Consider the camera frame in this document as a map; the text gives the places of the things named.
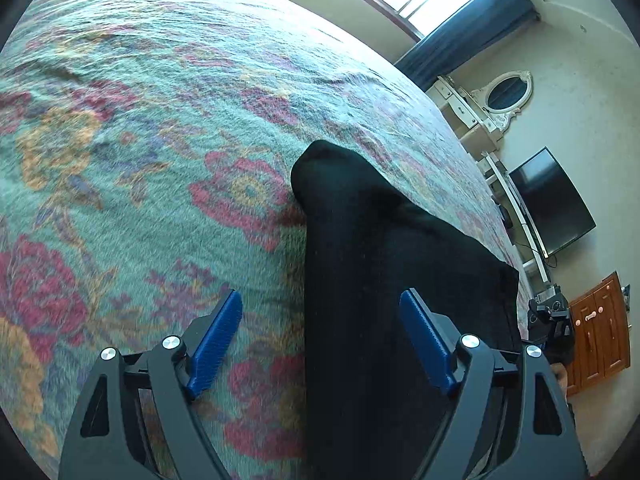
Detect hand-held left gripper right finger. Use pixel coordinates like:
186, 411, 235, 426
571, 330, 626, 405
398, 287, 590, 480

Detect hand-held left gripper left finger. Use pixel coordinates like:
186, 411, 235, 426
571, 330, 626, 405
57, 288, 245, 480

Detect black pants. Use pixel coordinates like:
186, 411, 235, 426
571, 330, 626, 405
290, 139, 521, 480

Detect person's right forearm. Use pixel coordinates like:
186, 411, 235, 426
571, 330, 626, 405
551, 364, 570, 397

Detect wooden cabinet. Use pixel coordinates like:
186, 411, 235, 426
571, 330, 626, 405
564, 270, 632, 397

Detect white media cabinet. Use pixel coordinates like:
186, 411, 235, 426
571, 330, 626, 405
477, 152, 552, 282

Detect black television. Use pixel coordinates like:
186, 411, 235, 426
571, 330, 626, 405
507, 146, 597, 257

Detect floral bedspread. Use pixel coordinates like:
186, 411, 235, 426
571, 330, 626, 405
0, 0, 537, 480

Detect white vanity dresser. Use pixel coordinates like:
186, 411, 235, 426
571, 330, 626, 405
425, 75, 502, 162

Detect oval white-framed mirror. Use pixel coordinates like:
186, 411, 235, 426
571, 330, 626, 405
470, 70, 534, 137

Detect dark blue curtain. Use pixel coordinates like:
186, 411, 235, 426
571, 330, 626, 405
395, 0, 542, 92

